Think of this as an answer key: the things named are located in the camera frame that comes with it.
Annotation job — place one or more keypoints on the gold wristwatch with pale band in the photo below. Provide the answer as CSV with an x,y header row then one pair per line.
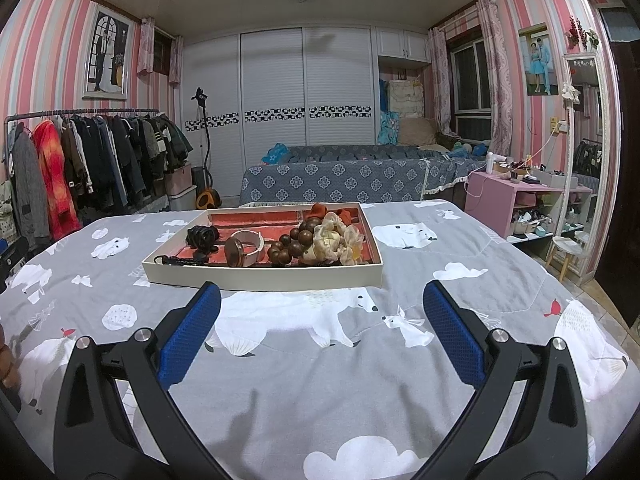
x,y
235,252

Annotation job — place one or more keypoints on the metal clothes rack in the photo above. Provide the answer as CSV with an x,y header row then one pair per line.
x,y
100,111

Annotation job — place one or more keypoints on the turquoise cloth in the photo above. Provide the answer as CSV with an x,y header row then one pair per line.
x,y
387,125

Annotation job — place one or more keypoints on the white wardrobe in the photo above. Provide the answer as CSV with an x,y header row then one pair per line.
x,y
275,70

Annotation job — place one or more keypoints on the wall poster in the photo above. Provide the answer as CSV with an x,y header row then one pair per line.
x,y
538,60

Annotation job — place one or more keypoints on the beige cushion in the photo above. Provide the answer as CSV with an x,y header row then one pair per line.
x,y
420,132

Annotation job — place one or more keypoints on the small window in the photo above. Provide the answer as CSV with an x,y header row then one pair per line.
x,y
161,52

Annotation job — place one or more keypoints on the shallow tray with red lining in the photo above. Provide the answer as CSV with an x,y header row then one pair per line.
x,y
300,280

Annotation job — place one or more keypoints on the black bag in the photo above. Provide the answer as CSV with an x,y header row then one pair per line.
x,y
15,260

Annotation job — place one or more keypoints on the white framed standing mirror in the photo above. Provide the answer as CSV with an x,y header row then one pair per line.
x,y
602,160

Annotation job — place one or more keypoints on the pile of clothes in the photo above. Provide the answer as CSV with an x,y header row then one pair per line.
x,y
5,210

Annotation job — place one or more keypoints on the grey quilted coat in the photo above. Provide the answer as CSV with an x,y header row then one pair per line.
x,y
30,185

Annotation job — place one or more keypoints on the red artificial flowers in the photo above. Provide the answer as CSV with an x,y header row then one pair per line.
x,y
580,35

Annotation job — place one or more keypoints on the sofa bed with blue cover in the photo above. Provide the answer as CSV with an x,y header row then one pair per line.
x,y
340,180

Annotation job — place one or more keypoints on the framed wall picture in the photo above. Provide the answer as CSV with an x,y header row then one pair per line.
x,y
106,52

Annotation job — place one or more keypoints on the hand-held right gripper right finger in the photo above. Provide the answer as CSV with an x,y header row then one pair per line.
x,y
452,335

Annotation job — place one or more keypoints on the row of dark hanging clothes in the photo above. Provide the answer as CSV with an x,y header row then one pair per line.
x,y
125,155

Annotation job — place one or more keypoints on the plastic storage box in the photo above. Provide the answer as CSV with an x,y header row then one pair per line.
x,y
180,195

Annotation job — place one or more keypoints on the large window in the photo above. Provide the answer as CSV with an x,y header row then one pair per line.
x,y
472,85

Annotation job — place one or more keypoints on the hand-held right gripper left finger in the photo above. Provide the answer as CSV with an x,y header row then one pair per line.
x,y
192,335

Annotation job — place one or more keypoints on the orange scrunchie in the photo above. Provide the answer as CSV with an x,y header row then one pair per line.
x,y
345,212

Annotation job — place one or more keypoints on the white hair dryer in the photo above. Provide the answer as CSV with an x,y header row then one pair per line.
x,y
495,159

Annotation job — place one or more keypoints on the orange red fleece robe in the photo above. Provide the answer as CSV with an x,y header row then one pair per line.
x,y
55,175

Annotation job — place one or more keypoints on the long pink curtain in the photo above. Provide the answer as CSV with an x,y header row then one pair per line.
x,y
500,80
440,80

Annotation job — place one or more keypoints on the pink cabinet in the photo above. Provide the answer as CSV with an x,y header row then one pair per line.
x,y
487,200

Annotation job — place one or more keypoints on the short pink curtain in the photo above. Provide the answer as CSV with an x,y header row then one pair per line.
x,y
176,60
146,45

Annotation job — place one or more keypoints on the small white stool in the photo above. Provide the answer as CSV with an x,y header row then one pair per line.
x,y
567,247

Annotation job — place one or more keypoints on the person's left hand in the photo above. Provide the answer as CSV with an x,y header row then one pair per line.
x,y
7,365

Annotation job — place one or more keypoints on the garment steamer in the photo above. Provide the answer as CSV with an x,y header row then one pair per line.
x,y
207,197

